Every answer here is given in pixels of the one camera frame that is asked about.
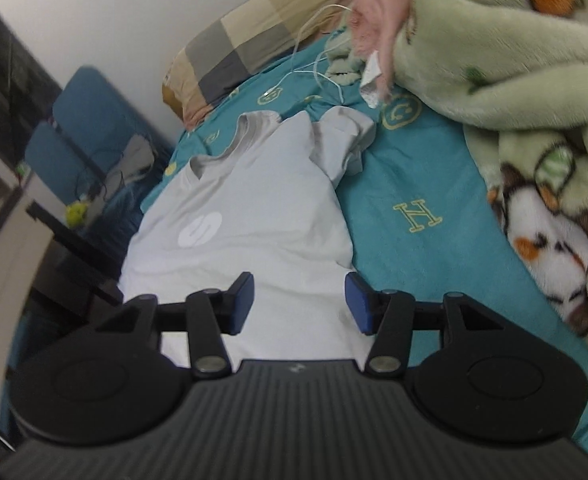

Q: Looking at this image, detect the white t-shirt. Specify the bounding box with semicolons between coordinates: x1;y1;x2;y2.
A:
118;106;375;364

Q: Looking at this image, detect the blue folding chair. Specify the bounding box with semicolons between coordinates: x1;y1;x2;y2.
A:
24;65;170;226

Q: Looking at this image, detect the yellow green small object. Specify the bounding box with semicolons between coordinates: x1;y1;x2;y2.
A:
65;200;88;229

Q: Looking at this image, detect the teal smiley bed sheet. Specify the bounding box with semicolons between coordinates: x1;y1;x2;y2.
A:
137;24;588;453

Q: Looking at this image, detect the grey cloth on chair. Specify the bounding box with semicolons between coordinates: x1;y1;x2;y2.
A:
104;134;156;196

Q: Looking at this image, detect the dark window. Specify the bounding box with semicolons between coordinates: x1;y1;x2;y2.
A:
0;19;60;166

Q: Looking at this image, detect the white paper tag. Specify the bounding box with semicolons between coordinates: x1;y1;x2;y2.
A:
359;51;382;108

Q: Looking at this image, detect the green fleece cartoon blanket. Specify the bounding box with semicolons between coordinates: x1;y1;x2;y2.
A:
323;0;588;371

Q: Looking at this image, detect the pink fuzzy garment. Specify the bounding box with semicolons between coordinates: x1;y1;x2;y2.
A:
349;0;411;100

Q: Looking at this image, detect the checkered beige grey pillow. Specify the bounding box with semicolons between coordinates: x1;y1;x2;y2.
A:
161;0;349;130

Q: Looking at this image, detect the white charging cable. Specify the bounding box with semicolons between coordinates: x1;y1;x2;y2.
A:
263;3;355;104

